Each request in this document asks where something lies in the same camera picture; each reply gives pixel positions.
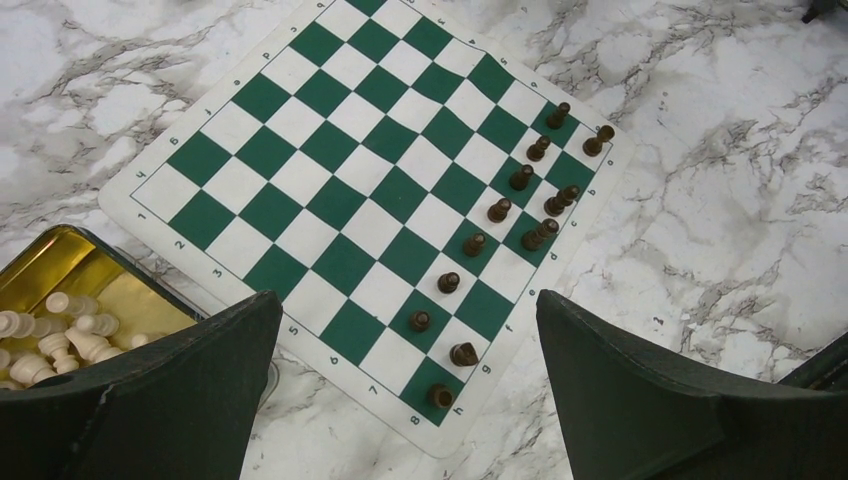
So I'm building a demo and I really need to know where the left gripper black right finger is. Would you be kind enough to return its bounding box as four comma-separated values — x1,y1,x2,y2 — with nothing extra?
536,290,847,479

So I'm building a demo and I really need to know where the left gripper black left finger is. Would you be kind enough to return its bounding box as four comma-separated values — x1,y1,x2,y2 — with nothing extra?
1,291,283,479

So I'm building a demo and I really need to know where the dark knight piece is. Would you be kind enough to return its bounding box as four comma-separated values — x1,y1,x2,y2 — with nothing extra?
449,342,479,367

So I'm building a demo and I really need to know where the dark rook corner placed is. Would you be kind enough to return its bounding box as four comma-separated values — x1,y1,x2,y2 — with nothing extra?
426,383,455,409

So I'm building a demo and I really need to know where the dark queen piece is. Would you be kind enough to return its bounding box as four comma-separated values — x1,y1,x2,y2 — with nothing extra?
521,218,560,252

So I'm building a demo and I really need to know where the dark pawn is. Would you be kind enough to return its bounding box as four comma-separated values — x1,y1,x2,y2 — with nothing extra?
526,135,551,162

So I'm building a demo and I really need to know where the white chess pieces pile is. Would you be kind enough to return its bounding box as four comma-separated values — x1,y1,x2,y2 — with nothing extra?
1,291,164,390

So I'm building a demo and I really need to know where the gold tin with white pieces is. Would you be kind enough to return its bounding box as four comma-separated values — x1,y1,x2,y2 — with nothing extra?
0,223,280,409

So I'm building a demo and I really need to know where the green white chess board mat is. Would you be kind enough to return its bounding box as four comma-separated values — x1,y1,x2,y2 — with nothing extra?
98,1,635,458

